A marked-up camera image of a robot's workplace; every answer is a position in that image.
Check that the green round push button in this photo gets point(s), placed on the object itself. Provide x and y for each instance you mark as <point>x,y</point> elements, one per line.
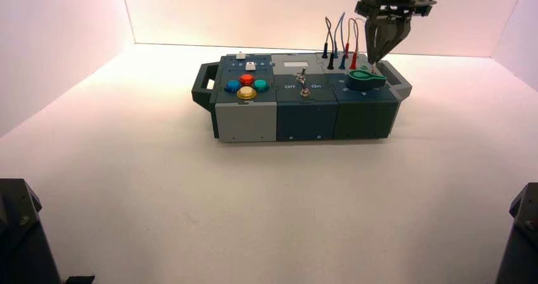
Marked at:
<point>260,85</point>

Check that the yellow round push button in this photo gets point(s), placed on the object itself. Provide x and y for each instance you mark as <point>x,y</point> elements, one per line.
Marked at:
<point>246,93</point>

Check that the green rotary knob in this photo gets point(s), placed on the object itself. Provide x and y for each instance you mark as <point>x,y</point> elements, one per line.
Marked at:
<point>363,80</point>

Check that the black mount bracket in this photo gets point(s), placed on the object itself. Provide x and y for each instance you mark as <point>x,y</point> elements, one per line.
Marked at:
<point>80,279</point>

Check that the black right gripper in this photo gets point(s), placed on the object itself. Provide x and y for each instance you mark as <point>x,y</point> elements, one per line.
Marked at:
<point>395,3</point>

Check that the blue round push button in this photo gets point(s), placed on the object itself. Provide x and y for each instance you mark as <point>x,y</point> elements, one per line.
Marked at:
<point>232,86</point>

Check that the small white button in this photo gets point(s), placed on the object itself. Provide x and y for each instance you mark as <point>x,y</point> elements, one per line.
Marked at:
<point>250,66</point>
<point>241,56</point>

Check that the red round push button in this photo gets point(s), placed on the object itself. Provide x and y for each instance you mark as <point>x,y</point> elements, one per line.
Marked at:
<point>247,79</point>

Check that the silver toggle switch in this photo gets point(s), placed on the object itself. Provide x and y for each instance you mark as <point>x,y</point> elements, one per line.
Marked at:
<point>304,91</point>
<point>301,77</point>

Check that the modular grey-blue task box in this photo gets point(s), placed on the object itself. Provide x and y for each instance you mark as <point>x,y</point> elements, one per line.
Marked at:
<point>307,118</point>

